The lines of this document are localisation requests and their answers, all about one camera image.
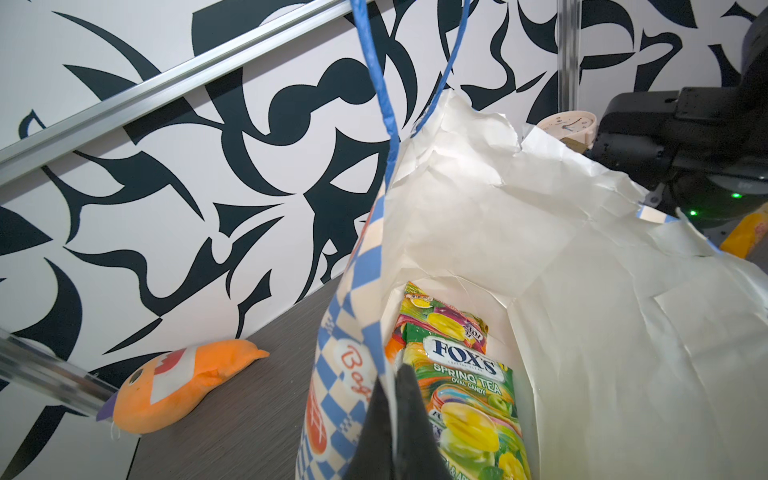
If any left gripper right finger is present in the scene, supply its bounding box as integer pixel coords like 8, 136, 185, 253
394, 364, 451, 480

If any beige alarm clock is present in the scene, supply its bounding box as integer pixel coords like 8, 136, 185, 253
536, 110, 598, 149

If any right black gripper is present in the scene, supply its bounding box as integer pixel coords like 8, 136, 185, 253
590, 12, 767, 189

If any orange plush toy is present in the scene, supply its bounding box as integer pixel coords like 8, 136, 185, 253
96, 339, 269, 435

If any yellow orange candy bag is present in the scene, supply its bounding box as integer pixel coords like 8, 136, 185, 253
720, 204, 767, 259

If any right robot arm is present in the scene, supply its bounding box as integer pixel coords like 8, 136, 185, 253
589, 3, 767, 228

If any blue checkered paper bag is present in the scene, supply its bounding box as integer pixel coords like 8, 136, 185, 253
295, 1, 767, 479

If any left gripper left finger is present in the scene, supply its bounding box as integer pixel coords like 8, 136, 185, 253
343, 381, 394, 480

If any green Fox's candy bag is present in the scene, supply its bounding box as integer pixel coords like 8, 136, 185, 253
386, 282, 532, 479

